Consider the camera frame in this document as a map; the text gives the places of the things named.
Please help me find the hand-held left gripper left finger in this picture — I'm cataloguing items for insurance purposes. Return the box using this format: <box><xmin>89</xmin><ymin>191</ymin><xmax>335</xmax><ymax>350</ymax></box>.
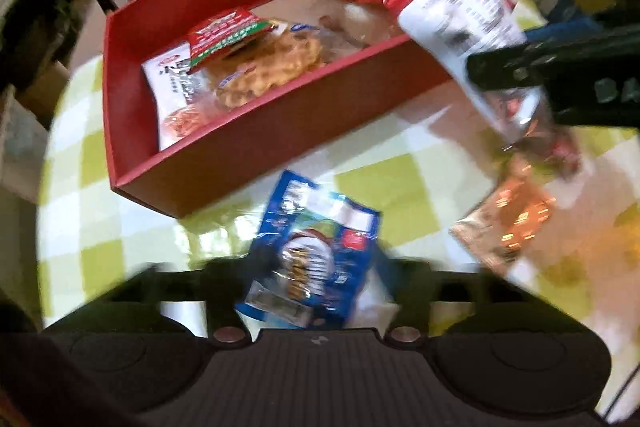
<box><xmin>100</xmin><ymin>259</ymin><xmax>256</xmax><ymax>348</ymax></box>

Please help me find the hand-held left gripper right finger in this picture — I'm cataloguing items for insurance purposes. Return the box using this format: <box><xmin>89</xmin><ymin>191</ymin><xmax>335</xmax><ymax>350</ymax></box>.
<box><xmin>380</xmin><ymin>257</ymin><xmax>551</xmax><ymax>348</ymax></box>

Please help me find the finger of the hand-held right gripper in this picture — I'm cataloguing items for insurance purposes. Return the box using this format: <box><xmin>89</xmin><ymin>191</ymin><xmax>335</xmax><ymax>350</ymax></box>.
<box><xmin>520</xmin><ymin>17</ymin><xmax>640</xmax><ymax>52</ymax></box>
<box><xmin>465</xmin><ymin>42</ymin><xmax>556</xmax><ymax>95</ymax></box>

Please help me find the dark clear snack packet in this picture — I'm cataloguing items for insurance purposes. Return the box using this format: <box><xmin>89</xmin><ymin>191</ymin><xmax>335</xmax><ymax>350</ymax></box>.
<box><xmin>397</xmin><ymin>0</ymin><xmax>583</xmax><ymax>180</ymax></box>

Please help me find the blue snack packet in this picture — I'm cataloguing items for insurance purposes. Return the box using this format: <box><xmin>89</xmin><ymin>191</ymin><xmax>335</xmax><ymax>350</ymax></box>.
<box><xmin>235</xmin><ymin>169</ymin><xmax>381</xmax><ymax>330</ymax></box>

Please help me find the orange-brown snack packet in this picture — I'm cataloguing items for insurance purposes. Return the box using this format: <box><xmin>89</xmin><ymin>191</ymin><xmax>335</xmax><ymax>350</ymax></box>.
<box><xmin>450</xmin><ymin>162</ymin><xmax>558</xmax><ymax>278</ymax></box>

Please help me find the red cardboard box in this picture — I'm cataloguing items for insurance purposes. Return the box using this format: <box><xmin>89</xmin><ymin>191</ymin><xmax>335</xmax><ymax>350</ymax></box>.
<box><xmin>102</xmin><ymin>0</ymin><xmax>466</xmax><ymax>220</ymax></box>

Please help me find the clear cake packet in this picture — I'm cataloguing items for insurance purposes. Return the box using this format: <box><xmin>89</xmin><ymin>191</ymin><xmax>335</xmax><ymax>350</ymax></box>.
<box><xmin>300</xmin><ymin>0</ymin><xmax>401</xmax><ymax>52</ymax></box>

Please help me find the white spicy strip packet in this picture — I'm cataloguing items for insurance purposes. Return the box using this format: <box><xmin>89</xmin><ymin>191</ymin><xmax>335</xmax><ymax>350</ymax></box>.
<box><xmin>141</xmin><ymin>52</ymin><xmax>213</xmax><ymax>152</ymax></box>

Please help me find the waffle packet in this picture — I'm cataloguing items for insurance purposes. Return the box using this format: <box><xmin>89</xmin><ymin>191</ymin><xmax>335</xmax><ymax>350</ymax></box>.
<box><xmin>202</xmin><ymin>24</ymin><xmax>331</xmax><ymax>110</ymax></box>

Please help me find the red green snack packet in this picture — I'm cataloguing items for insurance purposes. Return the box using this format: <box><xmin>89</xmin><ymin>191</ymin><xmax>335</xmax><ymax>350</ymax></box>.
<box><xmin>187</xmin><ymin>7</ymin><xmax>273</xmax><ymax>70</ymax></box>

